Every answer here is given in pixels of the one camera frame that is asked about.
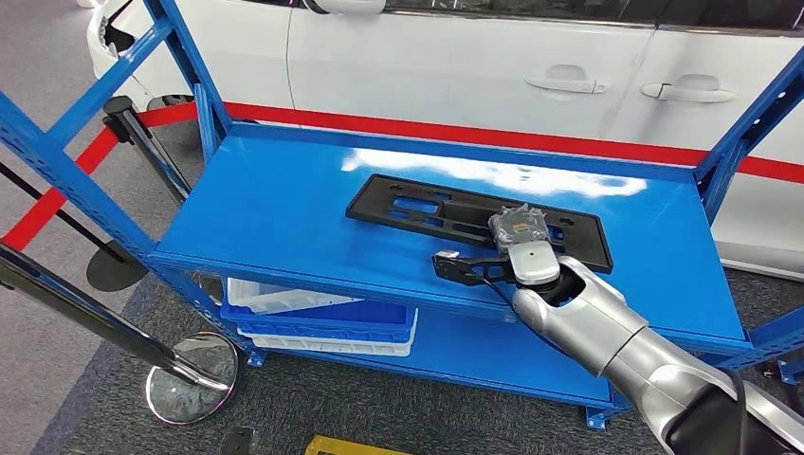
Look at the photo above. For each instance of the blue metal shelf rack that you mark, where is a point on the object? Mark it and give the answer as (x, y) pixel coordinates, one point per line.
(276, 213)

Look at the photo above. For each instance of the white car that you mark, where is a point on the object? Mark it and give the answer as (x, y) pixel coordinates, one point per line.
(440, 63)

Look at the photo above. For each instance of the black pole with round base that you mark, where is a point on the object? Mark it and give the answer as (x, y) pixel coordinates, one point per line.
(116, 270)

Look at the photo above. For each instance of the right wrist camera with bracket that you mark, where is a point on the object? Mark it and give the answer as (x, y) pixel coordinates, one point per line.
(458, 269)

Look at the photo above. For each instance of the blue plastic bin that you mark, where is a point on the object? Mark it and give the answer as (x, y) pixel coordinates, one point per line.
(326, 320)

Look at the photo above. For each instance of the red barrier belt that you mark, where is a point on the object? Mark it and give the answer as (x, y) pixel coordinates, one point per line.
(440, 133)

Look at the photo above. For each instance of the blue metal cart frame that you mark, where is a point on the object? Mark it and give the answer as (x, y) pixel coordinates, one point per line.
(791, 370)

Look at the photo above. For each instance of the black robot body part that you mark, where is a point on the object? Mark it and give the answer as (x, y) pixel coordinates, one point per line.
(239, 441)

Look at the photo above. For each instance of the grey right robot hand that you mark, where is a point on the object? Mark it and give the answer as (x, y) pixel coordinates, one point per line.
(521, 227)

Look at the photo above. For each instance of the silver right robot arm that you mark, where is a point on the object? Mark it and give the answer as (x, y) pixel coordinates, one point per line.
(584, 320)

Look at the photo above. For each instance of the long black plastic part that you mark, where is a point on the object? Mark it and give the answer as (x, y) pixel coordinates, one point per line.
(389, 207)

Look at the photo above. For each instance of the yellow floor tape square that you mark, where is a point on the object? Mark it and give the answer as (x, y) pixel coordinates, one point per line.
(352, 447)

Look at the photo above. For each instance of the chrome stanchion post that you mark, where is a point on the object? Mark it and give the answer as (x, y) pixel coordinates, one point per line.
(151, 151)
(94, 320)

